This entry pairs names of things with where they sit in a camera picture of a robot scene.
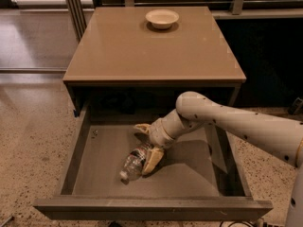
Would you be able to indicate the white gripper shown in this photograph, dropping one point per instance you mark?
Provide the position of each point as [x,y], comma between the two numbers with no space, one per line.
[157,135]

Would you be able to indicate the clear plastic water bottle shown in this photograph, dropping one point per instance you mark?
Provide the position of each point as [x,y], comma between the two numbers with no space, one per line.
[132,169]

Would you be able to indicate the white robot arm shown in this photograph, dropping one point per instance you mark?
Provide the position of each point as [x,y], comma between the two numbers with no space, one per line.
[280,137]

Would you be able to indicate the open grey top drawer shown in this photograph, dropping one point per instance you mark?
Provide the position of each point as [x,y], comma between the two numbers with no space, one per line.
[199,178]

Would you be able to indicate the brown cabinet with glossy top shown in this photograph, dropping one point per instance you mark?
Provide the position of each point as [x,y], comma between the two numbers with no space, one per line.
[120,48]

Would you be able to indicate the white ceramic bowl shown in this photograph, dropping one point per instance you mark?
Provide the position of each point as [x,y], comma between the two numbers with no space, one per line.
[162,18]

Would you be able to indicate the grey metal frame post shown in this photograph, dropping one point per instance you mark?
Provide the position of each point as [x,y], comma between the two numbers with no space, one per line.
[77,16]

